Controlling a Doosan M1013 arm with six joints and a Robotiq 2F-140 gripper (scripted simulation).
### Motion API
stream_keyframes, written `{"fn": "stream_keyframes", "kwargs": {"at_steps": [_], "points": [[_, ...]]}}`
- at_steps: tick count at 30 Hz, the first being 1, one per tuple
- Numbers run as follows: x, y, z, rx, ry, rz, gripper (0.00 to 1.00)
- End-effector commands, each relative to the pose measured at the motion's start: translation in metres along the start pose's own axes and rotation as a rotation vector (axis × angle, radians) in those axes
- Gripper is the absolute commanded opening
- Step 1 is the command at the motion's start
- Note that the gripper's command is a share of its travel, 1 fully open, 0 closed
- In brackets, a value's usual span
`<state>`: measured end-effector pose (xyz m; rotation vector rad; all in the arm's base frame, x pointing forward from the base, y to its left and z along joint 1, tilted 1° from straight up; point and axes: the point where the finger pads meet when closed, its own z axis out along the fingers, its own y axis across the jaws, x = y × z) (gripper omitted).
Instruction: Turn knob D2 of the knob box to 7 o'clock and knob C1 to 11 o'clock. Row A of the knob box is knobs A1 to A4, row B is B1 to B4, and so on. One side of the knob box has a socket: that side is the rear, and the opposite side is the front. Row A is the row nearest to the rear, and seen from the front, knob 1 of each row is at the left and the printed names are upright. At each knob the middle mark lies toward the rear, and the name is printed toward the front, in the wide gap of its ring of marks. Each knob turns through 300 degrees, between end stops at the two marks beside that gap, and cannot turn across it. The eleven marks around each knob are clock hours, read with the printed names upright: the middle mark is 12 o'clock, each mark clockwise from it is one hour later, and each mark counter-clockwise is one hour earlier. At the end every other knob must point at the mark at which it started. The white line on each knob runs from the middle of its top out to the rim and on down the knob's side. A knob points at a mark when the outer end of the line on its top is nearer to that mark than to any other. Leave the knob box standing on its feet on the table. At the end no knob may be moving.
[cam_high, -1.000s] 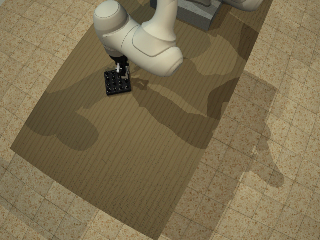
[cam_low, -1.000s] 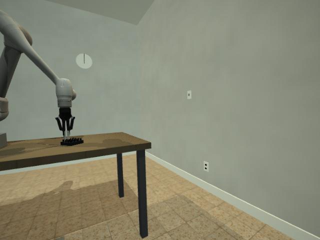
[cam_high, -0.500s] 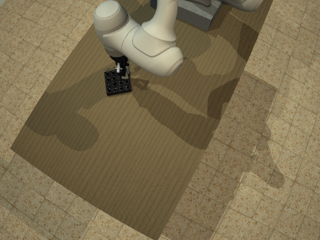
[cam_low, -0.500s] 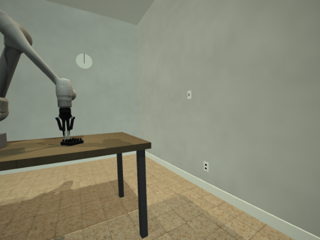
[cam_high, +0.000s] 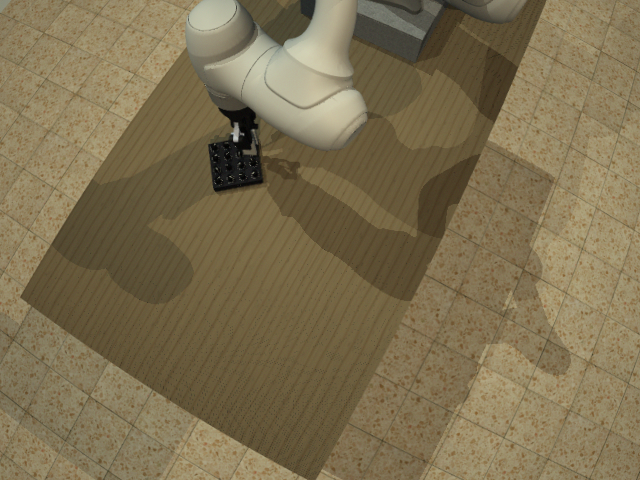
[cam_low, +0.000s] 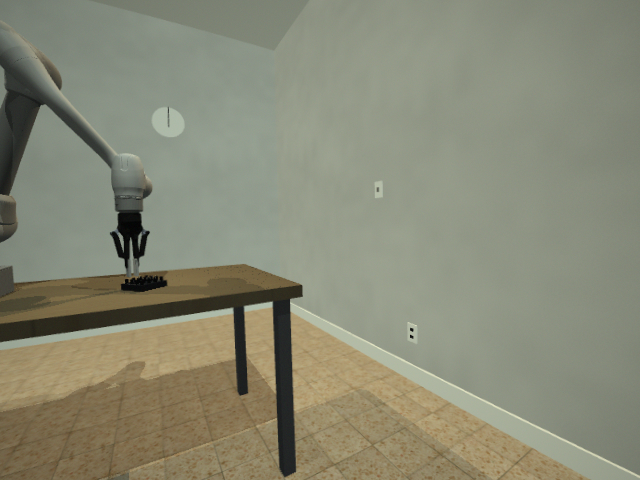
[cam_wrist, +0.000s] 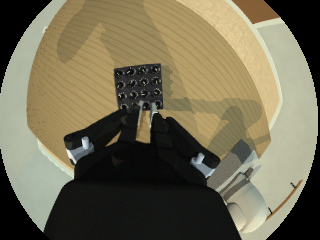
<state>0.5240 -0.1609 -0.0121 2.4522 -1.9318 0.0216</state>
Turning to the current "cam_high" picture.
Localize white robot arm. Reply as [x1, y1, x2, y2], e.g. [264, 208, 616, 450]
[185, 0, 528, 151]

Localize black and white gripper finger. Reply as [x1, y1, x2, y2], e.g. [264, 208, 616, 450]
[250, 112, 258, 145]
[229, 115, 257, 155]

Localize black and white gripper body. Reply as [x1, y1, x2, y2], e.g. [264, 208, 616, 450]
[218, 107, 253, 128]

